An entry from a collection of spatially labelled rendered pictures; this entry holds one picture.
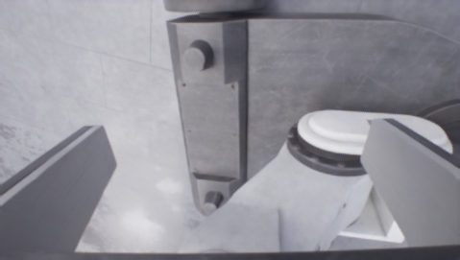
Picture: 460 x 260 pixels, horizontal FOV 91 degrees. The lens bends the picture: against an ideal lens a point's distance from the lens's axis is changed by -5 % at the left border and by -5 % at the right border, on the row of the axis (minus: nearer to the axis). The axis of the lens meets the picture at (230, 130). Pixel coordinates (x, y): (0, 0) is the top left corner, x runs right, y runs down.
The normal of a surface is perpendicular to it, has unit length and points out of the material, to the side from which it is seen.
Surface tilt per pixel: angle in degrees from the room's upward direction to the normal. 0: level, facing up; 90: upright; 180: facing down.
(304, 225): 90
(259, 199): 90
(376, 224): 90
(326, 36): 0
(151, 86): 0
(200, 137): 0
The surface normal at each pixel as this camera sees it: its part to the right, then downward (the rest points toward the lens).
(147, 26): -0.21, 0.51
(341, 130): -0.03, -0.86
